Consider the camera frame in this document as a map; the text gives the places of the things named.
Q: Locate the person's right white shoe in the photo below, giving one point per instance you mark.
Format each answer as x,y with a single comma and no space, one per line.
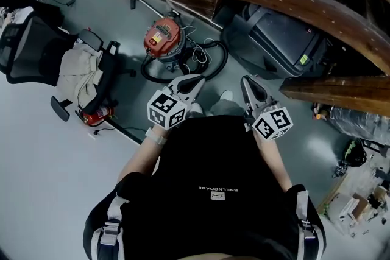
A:
226,96

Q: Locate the black green bag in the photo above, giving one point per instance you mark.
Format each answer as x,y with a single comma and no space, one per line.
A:
355,152

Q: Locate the red grey vacuum cleaner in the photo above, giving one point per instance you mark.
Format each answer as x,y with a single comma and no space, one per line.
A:
163,36

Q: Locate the person's left white shoe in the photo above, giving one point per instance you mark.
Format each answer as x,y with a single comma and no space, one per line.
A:
195,109

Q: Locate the small orange object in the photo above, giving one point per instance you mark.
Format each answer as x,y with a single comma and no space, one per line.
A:
319,115

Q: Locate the person's black t-shirt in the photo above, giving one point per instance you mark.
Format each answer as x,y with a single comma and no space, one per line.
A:
207,167

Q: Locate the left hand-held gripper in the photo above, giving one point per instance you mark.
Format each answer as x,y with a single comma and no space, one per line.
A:
166,109

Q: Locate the cardboard box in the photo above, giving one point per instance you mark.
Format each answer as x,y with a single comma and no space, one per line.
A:
361,207

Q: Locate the red fire extinguisher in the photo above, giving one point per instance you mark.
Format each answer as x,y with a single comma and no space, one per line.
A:
97,115

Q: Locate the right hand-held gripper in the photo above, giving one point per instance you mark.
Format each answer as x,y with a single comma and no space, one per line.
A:
272,125

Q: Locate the person's white shoe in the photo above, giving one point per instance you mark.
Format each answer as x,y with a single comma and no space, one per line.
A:
195,109
226,96

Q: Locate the person's left forearm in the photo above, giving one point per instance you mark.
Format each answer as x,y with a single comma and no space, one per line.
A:
140,158

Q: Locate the white wristband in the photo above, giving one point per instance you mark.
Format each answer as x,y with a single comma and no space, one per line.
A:
155,136

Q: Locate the person's right forearm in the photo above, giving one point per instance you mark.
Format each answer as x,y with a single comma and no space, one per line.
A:
274,161

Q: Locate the person's grey jeans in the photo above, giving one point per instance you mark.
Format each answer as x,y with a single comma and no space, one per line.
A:
227,108

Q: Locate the black mesh office chair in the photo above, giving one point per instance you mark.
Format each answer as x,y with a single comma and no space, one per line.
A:
33,48

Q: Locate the metal rod with black tip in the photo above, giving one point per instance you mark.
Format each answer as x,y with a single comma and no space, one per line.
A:
152,7

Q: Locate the beige jacket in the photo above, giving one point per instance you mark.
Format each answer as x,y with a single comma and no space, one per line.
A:
76,70

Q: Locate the black plastic wrapped bundle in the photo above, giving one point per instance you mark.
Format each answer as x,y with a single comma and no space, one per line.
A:
359,123

